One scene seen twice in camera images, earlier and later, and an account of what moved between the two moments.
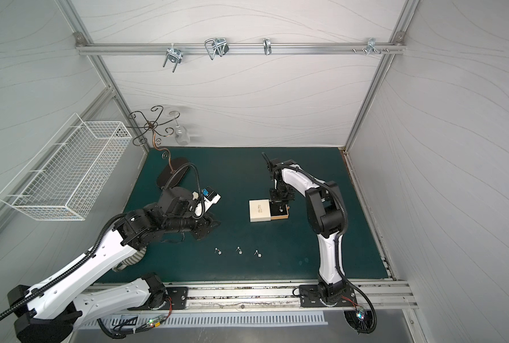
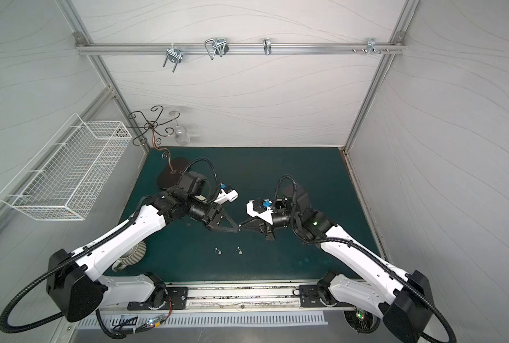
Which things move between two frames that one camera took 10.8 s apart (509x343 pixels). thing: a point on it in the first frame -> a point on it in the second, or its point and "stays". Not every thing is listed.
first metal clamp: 175,55 stays
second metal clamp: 219,46 stays
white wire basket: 65,179 stays
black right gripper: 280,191 -> 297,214
